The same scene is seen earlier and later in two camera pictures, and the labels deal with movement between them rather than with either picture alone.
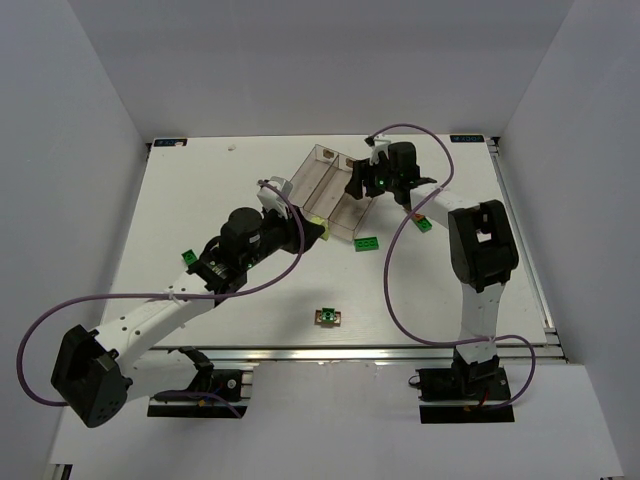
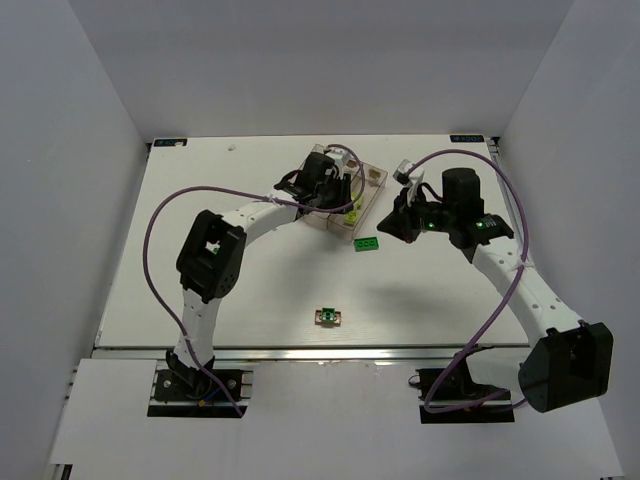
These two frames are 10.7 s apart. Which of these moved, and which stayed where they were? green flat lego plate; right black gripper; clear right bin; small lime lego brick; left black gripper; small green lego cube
Moved: left black gripper; right black gripper; small lime lego brick
Stayed: clear right bin; green flat lego plate; small green lego cube
